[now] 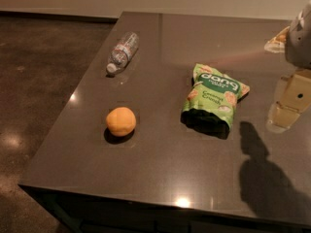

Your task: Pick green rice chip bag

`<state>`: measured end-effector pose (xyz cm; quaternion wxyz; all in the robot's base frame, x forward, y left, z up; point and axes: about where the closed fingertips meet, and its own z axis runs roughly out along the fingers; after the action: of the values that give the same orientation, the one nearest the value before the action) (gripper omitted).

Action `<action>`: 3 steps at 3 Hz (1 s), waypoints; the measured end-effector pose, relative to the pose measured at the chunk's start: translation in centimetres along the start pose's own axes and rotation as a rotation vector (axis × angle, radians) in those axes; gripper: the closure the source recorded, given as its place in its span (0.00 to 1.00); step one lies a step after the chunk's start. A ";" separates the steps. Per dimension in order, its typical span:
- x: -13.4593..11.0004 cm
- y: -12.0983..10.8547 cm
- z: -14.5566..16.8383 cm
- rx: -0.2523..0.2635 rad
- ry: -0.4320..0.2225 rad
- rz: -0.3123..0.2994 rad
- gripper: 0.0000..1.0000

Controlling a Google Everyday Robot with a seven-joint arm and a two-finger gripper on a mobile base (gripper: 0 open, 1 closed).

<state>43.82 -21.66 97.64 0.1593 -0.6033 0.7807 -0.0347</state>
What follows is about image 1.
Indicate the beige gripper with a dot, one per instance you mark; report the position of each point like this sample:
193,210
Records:
299,46

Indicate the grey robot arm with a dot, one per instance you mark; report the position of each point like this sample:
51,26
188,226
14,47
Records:
298,45

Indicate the green rice chip bag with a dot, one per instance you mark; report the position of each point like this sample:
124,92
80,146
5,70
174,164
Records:
211,104

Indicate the clear plastic water bottle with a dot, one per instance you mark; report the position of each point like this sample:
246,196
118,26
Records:
122,53

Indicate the orange round fruit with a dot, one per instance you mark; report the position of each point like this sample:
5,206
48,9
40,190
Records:
121,121

